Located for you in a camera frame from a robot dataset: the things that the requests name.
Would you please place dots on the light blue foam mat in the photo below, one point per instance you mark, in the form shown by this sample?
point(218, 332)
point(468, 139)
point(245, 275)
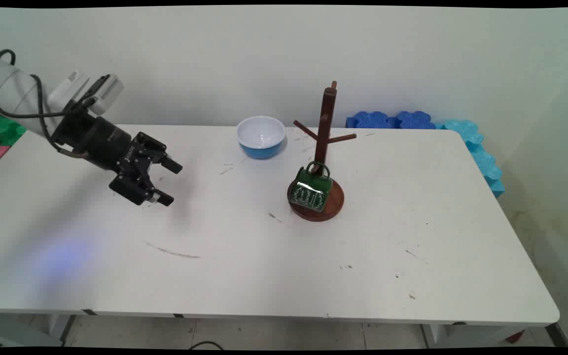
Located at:
point(481, 158)

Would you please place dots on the green enamel mug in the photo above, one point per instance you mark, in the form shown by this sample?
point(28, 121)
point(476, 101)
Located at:
point(311, 190)

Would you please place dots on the dark blue foam mat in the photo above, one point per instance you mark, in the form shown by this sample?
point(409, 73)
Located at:
point(370, 120)
point(414, 120)

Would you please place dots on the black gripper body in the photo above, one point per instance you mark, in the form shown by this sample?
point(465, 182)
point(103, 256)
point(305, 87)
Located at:
point(99, 140)

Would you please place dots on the wooden mug tree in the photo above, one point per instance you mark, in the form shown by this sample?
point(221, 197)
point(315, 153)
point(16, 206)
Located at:
point(322, 123)

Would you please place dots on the white table leg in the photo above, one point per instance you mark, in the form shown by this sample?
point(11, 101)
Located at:
point(461, 335)
point(59, 328)

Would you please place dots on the small red floor object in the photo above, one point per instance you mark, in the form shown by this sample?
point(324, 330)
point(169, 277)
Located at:
point(514, 337)

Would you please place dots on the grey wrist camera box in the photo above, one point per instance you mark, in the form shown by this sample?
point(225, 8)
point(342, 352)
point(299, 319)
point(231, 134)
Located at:
point(109, 91)

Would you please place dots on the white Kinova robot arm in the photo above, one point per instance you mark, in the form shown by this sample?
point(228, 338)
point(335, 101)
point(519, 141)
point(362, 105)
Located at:
point(13, 91)

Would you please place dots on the blue and white bowl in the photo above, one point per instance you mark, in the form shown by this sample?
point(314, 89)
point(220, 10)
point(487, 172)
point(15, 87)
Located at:
point(261, 148)

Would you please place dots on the green foam mat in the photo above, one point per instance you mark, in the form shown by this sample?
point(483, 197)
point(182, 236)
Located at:
point(0, 130)

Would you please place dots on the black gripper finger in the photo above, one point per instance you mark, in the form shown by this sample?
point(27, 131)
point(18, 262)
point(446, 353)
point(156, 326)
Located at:
point(153, 152)
point(136, 188)

